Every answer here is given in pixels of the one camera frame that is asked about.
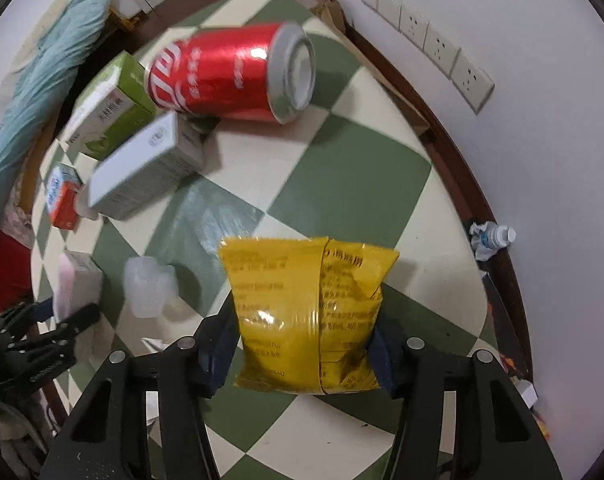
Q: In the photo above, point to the small plastic bottle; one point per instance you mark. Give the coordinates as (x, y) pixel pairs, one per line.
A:
(488, 238)

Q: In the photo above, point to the red bed sheet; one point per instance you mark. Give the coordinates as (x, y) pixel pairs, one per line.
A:
(15, 273)

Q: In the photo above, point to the yellow snack bag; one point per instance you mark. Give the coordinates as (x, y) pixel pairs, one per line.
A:
(306, 310)

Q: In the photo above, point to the light blue duvet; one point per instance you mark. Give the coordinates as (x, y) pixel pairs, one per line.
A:
(45, 82)

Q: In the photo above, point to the pink white tissue pack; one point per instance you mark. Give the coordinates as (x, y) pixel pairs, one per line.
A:
(79, 284)

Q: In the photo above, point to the clear plastic cup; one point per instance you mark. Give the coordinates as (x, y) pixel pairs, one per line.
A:
(149, 286)

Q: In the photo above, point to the white wall socket strip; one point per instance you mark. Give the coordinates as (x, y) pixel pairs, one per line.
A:
(473, 83)

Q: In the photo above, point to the red cola can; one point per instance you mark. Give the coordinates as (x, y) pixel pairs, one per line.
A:
(261, 72)

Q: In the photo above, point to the dark picture book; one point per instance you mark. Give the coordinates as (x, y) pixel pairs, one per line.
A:
(499, 331)

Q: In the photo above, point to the brown cardboard box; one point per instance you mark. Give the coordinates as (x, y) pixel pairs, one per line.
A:
(365, 95)

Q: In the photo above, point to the green and white box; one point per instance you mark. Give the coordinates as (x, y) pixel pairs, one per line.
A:
(113, 107)

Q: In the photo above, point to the small red blue box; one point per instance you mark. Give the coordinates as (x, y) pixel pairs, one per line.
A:
(61, 190)

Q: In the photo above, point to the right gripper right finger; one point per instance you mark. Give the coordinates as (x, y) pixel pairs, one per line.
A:
(414, 372)

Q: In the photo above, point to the white grey carton box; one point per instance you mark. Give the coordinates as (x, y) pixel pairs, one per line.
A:
(154, 160)

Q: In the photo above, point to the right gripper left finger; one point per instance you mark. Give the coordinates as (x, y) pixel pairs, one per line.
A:
(192, 370)

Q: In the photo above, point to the green cream checkered tablecloth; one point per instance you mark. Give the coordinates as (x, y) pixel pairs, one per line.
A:
(320, 176)

